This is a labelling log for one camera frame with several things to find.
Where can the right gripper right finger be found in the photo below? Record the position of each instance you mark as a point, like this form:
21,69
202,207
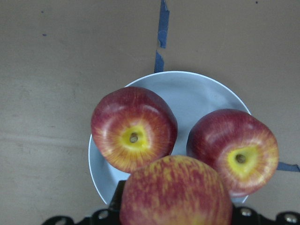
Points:
242,215

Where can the red apple plate back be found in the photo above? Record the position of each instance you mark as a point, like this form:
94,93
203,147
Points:
238,146

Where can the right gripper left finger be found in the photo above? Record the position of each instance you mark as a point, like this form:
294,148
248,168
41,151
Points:
111,215

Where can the light blue plate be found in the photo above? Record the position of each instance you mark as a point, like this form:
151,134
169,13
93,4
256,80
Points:
190,96

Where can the red apple plate left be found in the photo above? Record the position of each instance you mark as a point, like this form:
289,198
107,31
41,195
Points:
133,127

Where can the red yellow apple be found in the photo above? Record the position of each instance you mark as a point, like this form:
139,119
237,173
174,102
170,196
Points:
175,190

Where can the red apple plate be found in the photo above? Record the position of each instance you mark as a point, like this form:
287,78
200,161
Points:
133,127
238,146

